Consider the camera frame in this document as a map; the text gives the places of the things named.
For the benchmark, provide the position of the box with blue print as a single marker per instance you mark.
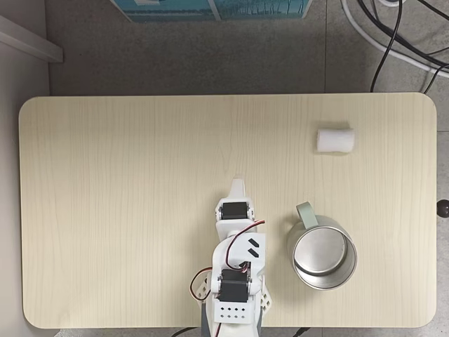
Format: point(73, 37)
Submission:
point(214, 8)

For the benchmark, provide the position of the white gauze dressing roll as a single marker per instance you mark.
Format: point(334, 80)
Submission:
point(333, 141)

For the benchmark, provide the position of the black round knob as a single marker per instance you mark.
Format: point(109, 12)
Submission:
point(443, 209)

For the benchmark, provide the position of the green steel-lined cup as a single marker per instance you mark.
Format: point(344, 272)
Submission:
point(324, 258)

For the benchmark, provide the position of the white shelf board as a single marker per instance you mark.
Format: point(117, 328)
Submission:
point(31, 44)

